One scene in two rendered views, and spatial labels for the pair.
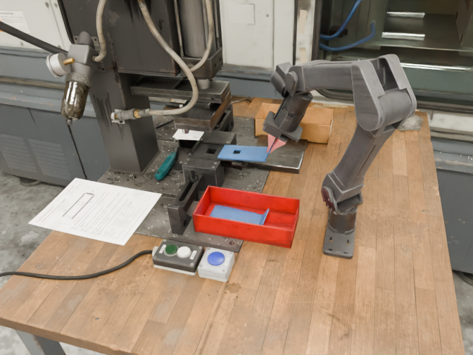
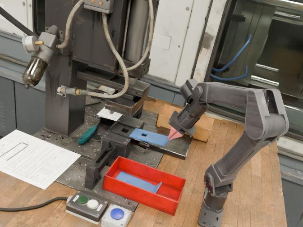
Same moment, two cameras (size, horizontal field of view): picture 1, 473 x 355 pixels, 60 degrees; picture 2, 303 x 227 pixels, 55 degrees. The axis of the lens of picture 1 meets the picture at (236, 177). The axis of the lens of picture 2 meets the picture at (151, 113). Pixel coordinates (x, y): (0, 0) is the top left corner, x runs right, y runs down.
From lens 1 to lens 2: 0.09 m
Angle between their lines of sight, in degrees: 10
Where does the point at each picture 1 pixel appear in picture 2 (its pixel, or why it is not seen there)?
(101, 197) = (34, 148)
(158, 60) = (104, 57)
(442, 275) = not seen: outside the picture
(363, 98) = (253, 115)
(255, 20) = (169, 47)
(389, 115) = (270, 130)
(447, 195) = not seen: hidden behind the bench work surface
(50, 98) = (6, 68)
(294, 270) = not seen: outside the picture
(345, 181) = (225, 172)
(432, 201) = (278, 199)
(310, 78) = (213, 93)
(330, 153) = (208, 150)
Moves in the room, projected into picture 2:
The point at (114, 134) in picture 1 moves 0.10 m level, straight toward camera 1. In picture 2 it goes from (55, 102) to (57, 116)
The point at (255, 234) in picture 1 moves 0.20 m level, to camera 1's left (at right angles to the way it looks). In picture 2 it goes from (149, 200) to (85, 192)
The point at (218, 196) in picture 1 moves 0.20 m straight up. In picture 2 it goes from (125, 165) to (132, 117)
